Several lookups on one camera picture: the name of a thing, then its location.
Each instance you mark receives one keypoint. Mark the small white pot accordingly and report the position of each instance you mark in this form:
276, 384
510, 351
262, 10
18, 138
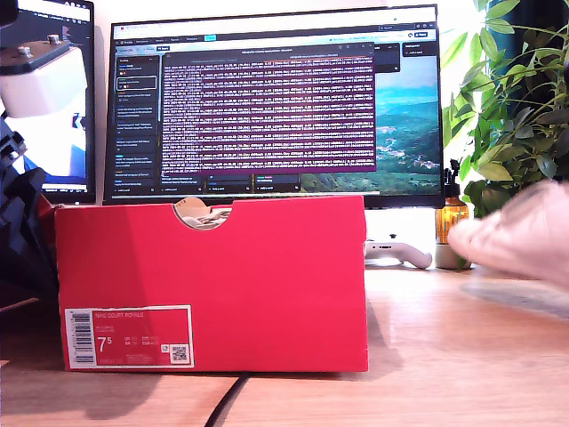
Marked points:
444, 257

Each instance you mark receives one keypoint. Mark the small black computer monitor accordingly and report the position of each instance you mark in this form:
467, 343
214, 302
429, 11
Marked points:
86, 66

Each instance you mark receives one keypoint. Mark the amber pump bottle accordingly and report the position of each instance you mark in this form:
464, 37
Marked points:
452, 215

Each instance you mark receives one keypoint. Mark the dark teal curtain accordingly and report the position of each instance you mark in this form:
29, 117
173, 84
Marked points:
538, 13

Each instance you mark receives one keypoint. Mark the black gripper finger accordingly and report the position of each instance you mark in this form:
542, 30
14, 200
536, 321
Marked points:
22, 249

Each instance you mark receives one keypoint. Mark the red cardboard shoebox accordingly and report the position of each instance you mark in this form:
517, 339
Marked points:
266, 284

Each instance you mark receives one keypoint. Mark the green leafy houseplant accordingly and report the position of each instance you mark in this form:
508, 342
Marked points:
520, 133

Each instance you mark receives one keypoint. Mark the tan cardboard insert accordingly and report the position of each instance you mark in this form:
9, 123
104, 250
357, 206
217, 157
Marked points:
191, 205

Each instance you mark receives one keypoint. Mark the white game controller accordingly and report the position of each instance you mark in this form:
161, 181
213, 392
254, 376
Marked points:
409, 255

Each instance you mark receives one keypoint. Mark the large black computer monitor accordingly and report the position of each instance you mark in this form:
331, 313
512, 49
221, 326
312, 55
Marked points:
266, 107

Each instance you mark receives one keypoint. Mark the white leather sneaker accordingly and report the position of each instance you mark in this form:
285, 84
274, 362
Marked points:
524, 236
209, 219

